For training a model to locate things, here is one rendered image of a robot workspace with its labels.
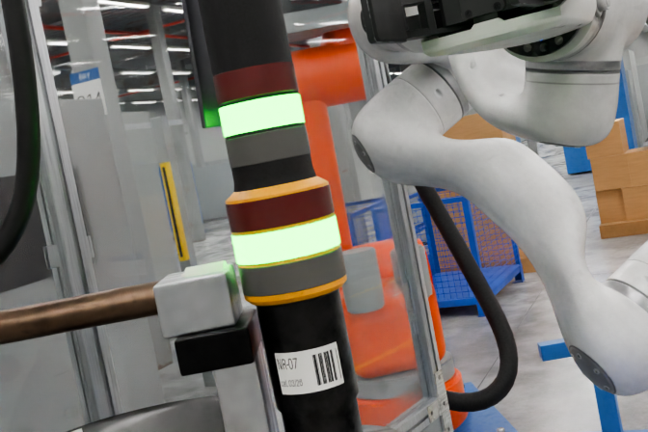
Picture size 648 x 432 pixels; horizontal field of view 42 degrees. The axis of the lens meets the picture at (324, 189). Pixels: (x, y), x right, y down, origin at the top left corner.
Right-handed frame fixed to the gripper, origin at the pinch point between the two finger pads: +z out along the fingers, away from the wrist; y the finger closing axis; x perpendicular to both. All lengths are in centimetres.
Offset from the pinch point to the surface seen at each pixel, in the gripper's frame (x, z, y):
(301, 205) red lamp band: -9.3, 19.7, -2.0
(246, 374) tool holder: -15.5, 21.3, 1.1
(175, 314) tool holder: -12.6, 22.6, 3.0
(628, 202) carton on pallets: -129, -870, 246
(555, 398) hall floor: -164, -375, 157
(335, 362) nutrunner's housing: -15.7, 19.2, -1.8
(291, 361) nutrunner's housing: -15.3, 20.3, -0.5
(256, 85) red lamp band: -4.4, 20.0, -1.2
